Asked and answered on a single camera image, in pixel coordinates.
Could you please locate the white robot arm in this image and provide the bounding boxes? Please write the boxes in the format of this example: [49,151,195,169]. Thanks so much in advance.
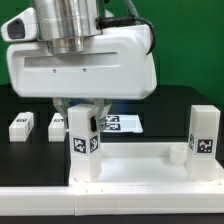
[1,0,157,130]

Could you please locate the white L-shaped fence bar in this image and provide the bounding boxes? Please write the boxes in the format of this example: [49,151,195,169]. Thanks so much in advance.
[0,184,224,216]

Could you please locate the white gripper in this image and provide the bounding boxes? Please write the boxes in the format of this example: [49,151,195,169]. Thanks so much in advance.
[6,25,157,132]

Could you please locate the grey braided wrist cable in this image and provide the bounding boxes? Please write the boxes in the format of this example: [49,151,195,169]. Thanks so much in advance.
[96,0,157,56]

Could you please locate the fiducial marker sheet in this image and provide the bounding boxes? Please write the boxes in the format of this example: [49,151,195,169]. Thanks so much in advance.
[104,115,143,133]

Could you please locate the white desk tabletop tray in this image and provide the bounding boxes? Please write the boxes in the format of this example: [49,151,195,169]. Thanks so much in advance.
[67,141,224,187]

